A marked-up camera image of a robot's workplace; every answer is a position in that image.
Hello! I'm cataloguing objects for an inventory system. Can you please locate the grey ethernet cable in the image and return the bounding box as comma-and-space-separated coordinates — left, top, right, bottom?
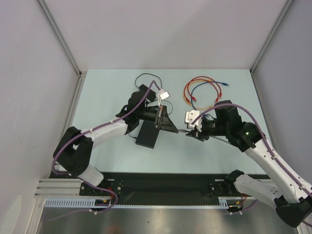
177, 128, 231, 144

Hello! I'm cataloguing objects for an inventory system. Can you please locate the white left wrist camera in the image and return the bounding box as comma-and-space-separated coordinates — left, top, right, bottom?
157, 89, 170, 106

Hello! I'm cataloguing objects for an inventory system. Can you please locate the aluminium frame post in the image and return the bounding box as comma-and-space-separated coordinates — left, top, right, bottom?
35, 0, 82, 78
250, 0, 295, 76

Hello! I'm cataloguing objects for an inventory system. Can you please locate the red ethernet cable inner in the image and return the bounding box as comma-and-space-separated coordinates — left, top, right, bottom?
186, 80, 223, 104

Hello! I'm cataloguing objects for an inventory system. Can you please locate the right aluminium frame post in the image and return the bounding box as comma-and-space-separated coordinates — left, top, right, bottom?
250, 0, 295, 76

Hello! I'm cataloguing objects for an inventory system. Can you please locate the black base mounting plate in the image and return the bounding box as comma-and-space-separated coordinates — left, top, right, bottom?
48, 170, 286, 207

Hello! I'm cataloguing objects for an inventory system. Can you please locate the left aluminium frame post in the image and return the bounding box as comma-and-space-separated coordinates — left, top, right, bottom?
35, 0, 82, 78

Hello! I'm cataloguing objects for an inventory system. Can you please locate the yellow ethernet cable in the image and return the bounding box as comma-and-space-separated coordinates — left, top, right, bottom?
182, 84, 216, 110

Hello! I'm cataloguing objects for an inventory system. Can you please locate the aluminium front frame rail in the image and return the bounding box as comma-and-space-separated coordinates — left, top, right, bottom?
34, 177, 303, 198

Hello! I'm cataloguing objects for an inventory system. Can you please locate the red ethernet cable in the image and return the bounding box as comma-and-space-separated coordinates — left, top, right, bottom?
183, 76, 223, 105
186, 80, 223, 104

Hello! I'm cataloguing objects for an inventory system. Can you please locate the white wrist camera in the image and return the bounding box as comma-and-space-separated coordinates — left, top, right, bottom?
157, 89, 170, 106
184, 110, 202, 132

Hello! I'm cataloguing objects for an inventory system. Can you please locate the red ethernet cable outer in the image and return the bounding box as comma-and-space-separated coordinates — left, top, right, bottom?
183, 76, 223, 105

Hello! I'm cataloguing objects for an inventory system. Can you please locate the white slotted cable duct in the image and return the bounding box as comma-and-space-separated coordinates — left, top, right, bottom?
44, 198, 232, 209

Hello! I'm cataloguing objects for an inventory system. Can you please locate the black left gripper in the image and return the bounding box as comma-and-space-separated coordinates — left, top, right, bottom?
136, 105, 177, 134

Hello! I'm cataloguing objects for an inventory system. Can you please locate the black network switch box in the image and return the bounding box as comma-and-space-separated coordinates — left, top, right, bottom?
136, 121, 160, 149

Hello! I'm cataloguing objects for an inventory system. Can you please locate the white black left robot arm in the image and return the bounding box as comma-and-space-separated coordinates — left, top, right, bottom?
53, 91, 178, 195

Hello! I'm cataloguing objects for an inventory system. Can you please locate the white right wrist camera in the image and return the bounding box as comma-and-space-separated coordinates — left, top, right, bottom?
184, 110, 202, 132

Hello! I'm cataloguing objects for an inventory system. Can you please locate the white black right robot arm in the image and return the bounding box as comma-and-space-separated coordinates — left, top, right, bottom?
185, 100, 312, 228

